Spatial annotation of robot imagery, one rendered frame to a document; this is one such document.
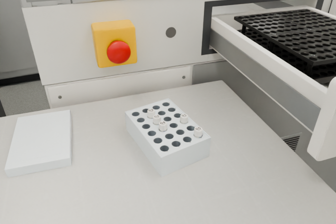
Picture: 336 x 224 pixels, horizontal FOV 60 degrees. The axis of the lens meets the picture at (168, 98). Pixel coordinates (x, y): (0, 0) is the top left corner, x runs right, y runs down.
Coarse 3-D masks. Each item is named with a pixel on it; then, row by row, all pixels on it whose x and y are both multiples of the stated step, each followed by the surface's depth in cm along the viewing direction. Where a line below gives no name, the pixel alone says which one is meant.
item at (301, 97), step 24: (216, 24) 58; (240, 24) 63; (216, 48) 59; (240, 48) 51; (264, 48) 46; (264, 72) 45; (288, 72) 40; (288, 96) 40; (312, 96) 36; (312, 120) 37
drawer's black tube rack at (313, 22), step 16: (240, 16) 58; (256, 16) 58; (272, 16) 58; (288, 16) 58; (304, 16) 58; (320, 16) 58; (240, 32) 58; (256, 32) 52; (272, 32) 51; (288, 32) 50; (304, 32) 50; (320, 32) 50; (272, 48) 50; (288, 48) 45; (304, 48) 45; (320, 48) 44; (304, 64) 47; (320, 80) 43
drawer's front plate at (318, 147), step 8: (328, 88) 31; (328, 96) 32; (328, 104) 32; (320, 112) 33; (328, 112) 32; (320, 120) 33; (328, 120) 32; (320, 128) 33; (328, 128) 32; (312, 136) 35; (320, 136) 34; (328, 136) 33; (312, 144) 35; (320, 144) 34; (328, 144) 34; (312, 152) 35; (320, 152) 34; (328, 152) 35; (320, 160) 35
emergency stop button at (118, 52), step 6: (114, 42) 48; (120, 42) 48; (108, 48) 48; (114, 48) 48; (120, 48) 48; (126, 48) 49; (108, 54) 48; (114, 54) 48; (120, 54) 49; (126, 54) 49; (114, 60) 49; (120, 60) 49; (126, 60) 50
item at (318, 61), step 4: (332, 52) 43; (308, 56) 42; (312, 56) 42; (316, 56) 42; (320, 56) 42; (324, 56) 42; (328, 56) 43; (332, 56) 42; (304, 60) 42; (308, 60) 41; (312, 60) 41; (316, 60) 41; (320, 60) 41; (324, 60) 41; (328, 60) 41; (332, 60) 41; (312, 64) 40; (316, 64) 41; (320, 64) 41
